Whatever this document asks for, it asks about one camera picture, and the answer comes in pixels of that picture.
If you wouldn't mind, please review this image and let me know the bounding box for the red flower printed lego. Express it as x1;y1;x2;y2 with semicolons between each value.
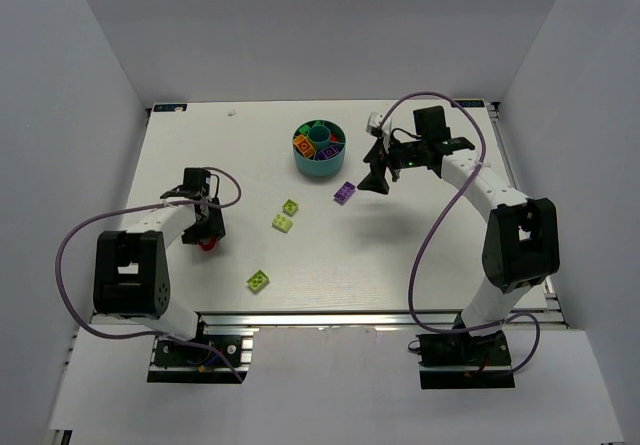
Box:
198;237;218;252

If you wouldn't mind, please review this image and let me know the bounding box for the purple butterfly curved lego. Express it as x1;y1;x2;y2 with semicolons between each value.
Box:
315;145;341;161

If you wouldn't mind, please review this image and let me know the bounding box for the yellow butterfly curved lego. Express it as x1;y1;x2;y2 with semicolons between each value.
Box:
292;134;316;159

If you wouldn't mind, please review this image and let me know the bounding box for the dark green curved lego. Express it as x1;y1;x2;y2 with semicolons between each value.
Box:
294;120;325;137

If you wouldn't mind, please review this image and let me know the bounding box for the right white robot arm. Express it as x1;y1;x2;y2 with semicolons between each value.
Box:
358;106;560;337

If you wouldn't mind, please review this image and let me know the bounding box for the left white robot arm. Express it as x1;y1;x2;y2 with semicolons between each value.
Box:
93;168;226;341

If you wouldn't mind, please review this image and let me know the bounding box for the purple flat lego plate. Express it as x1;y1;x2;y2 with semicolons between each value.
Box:
333;181;356;205

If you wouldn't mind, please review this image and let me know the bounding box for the teal round divided container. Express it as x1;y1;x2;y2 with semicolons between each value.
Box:
292;120;347;178

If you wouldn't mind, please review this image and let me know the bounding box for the lime lego brick studs up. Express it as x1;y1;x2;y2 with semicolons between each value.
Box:
272;214;293;233

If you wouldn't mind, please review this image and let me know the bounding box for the lime lego brick near front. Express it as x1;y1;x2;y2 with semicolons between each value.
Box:
246;269;270;294

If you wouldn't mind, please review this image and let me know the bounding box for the lime lego brick upside down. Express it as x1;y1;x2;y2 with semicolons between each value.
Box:
282;199;298;216

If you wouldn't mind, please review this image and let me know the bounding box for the dark corner label sticker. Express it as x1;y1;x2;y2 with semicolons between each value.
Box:
455;99;486;108

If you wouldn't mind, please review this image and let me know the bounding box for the left corner label sticker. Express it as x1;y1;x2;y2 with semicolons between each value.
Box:
152;103;187;113

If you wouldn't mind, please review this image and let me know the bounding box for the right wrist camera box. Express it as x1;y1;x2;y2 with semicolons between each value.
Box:
365;112;392;138

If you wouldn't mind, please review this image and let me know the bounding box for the aluminium table rail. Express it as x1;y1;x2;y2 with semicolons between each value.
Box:
92;309;571;330

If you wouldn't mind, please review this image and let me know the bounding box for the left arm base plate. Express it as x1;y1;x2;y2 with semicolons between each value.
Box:
147;326;255;385

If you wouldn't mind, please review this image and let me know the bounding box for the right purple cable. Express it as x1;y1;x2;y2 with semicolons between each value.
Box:
379;92;542;379

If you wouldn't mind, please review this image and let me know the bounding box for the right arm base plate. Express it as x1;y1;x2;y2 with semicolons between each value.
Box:
414;331;515;390

